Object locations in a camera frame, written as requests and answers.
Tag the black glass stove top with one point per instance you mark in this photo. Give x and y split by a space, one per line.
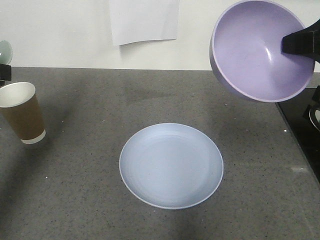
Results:
302 115

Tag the light blue plastic plate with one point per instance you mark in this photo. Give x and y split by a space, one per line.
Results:
171 166

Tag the lilac plastic bowl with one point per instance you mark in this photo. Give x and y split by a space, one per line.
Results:
245 52

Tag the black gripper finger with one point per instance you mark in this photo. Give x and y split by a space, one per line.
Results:
5 73
305 42

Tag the white paper sheet on wall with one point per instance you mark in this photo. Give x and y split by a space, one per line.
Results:
143 20

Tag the pale green plastic spoon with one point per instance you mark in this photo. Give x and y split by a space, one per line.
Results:
6 52

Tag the brown paper cup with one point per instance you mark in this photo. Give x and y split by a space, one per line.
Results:
20 107

